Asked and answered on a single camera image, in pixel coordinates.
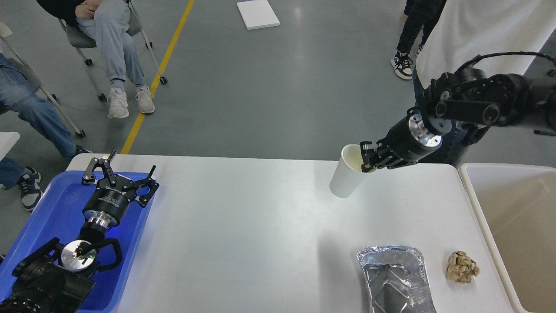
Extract beige plastic bin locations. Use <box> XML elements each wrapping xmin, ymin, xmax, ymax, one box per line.
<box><xmin>459</xmin><ymin>163</ymin><xmax>556</xmax><ymax>313</ymax></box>

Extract white folding chair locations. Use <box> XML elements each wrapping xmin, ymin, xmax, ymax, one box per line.
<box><xmin>0</xmin><ymin>22</ymin><xmax>86</xmax><ymax>138</ymax></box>

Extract seated person light jeans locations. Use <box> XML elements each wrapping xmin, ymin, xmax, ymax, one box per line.
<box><xmin>38</xmin><ymin>0</ymin><xmax>155</xmax><ymax>118</ymax></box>

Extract crumpled brown paper ball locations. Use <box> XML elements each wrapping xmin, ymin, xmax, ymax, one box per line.
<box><xmin>446</xmin><ymin>251</ymin><xmax>480</xmax><ymax>284</ymax></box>

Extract person in white shirt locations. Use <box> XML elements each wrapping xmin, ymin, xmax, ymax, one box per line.
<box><xmin>413</xmin><ymin>0</ymin><xmax>556</xmax><ymax>166</ymax></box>

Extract white side table corner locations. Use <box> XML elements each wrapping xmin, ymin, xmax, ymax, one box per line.
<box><xmin>0</xmin><ymin>131</ymin><xmax>20</xmax><ymax>160</ymax></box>

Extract white paper cup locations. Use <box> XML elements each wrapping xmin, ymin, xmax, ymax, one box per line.
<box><xmin>329</xmin><ymin>144</ymin><xmax>375</xmax><ymax>198</ymax></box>

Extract seated person blue jeans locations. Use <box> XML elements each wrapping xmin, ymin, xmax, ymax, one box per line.
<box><xmin>0</xmin><ymin>55</ymin><xmax>91</xmax><ymax>212</ymax></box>

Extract person in black trousers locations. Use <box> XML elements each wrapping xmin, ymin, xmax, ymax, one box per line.
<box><xmin>391</xmin><ymin>0</ymin><xmax>446</xmax><ymax>80</ymax></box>

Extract grey rolling chair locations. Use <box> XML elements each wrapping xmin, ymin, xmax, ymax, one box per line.
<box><xmin>58</xmin><ymin>0</ymin><xmax>168</xmax><ymax>102</ymax></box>

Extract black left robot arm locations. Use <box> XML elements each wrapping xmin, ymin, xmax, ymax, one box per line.
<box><xmin>1</xmin><ymin>151</ymin><xmax>159</xmax><ymax>313</ymax></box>

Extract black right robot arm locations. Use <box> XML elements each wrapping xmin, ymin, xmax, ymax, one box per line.
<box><xmin>357</xmin><ymin>53</ymin><xmax>556</xmax><ymax>173</ymax></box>

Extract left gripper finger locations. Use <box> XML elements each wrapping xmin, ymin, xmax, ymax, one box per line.
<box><xmin>127</xmin><ymin>165</ymin><xmax>159</xmax><ymax>208</ymax></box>
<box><xmin>81</xmin><ymin>148</ymin><xmax>117</xmax><ymax>186</ymax></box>

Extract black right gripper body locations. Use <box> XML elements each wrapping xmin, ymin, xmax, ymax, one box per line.
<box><xmin>379</xmin><ymin>112</ymin><xmax>443</xmax><ymax>161</ymax></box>

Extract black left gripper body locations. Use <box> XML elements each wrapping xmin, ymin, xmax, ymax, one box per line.
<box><xmin>82</xmin><ymin>175</ymin><xmax>144</xmax><ymax>227</ymax></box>

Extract white flat box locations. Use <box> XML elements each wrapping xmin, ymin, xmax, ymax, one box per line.
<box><xmin>236</xmin><ymin>0</ymin><xmax>280</xmax><ymax>30</ymax></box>

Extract aluminium foil tray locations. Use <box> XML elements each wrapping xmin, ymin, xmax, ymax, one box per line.
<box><xmin>356</xmin><ymin>245</ymin><xmax>437</xmax><ymax>313</ymax></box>

